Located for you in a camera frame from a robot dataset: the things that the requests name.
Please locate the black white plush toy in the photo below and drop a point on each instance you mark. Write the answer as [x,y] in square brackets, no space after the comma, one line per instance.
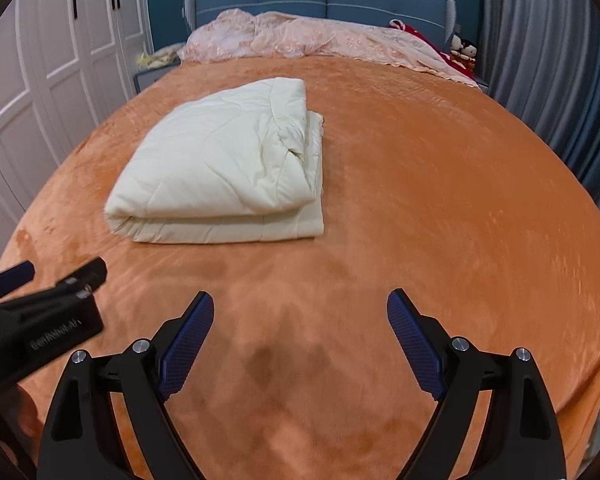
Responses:
[464,49]

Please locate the pink floral quilt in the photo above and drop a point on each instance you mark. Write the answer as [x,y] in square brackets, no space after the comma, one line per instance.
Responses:
[236,33]

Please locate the cream quilted jacket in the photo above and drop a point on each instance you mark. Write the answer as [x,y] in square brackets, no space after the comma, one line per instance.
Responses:
[241,165]

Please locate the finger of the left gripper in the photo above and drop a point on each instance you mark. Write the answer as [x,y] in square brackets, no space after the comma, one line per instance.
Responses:
[16,277]
[88,278]

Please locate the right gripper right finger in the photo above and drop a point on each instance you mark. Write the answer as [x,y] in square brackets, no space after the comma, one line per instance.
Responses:
[520,438]

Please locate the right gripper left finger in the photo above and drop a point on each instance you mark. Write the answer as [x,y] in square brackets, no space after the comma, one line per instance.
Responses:
[81,437]

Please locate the white panelled wardrobe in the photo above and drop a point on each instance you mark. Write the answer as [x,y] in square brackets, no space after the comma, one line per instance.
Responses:
[65,66]

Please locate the person left hand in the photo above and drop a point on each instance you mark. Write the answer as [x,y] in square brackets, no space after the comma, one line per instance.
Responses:
[21,414]

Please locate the dark bedside table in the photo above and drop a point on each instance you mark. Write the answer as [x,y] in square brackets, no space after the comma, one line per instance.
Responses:
[145,78]

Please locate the orange plush bedspread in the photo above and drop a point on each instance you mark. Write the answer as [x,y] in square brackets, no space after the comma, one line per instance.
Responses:
[429,186]

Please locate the yellow white cloth pile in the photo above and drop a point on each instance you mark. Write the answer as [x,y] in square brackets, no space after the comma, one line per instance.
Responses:
[160,58]

